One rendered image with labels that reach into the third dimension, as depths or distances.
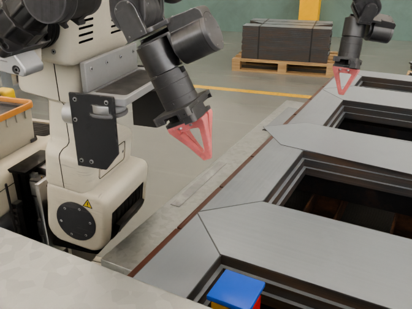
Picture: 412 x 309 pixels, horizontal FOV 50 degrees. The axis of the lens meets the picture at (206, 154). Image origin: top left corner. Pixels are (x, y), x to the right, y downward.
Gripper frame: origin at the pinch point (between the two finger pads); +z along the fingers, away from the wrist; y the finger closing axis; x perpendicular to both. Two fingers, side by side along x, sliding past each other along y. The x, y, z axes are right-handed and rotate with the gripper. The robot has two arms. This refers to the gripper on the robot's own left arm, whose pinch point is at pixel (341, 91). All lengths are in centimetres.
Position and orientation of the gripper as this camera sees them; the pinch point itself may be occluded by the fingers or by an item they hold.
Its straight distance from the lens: 128.1
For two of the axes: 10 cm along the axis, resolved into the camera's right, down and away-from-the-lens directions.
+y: 4.2, -1.4, 9.0
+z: -1.3, 9.7, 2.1
